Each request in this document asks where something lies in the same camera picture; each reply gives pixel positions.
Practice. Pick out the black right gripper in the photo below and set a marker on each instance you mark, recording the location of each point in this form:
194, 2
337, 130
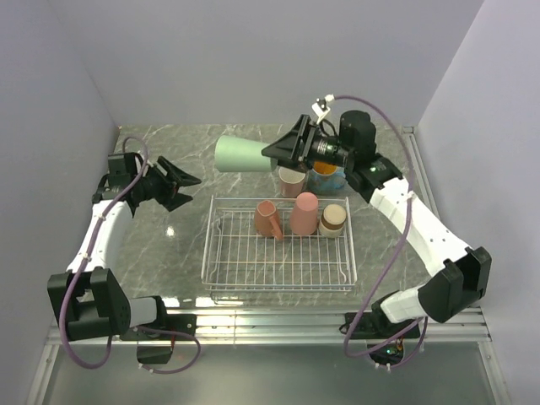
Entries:
288, 150

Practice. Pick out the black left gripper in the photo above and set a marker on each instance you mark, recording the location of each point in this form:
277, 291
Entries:
170, 187

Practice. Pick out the tall green plastic cup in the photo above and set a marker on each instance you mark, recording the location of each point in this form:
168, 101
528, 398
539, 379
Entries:
235, 155

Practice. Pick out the tall pink plastic cup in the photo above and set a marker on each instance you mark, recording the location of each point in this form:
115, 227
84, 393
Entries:
303, 219

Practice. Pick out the orange floral mug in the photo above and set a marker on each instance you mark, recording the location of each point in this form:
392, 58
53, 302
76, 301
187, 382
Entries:
267, 220

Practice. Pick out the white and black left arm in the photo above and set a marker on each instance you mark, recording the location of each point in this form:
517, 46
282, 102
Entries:
87, 300

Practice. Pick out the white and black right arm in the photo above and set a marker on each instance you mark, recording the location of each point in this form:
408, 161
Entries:
458, 274

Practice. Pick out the pink mug, cream inside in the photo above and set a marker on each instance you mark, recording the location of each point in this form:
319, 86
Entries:
291, 182

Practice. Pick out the blue mug, yellow inside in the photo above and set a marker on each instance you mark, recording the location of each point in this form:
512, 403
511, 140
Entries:
325, 179

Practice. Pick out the cream and brown ceramic cup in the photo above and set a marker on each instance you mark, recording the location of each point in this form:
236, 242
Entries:
332, 221

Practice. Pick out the white wire dish rack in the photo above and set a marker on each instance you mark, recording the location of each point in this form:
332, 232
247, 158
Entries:
237, 258

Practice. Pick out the aluminium mounting rail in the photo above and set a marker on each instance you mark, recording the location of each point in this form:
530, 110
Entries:
237, 326

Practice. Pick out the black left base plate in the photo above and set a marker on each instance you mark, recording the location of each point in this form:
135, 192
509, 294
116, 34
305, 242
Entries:
156, 342

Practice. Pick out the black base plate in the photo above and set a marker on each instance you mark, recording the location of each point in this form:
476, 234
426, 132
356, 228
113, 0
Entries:
392, 353
156, 342

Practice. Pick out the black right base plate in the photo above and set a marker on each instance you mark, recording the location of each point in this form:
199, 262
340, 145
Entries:
392, 353

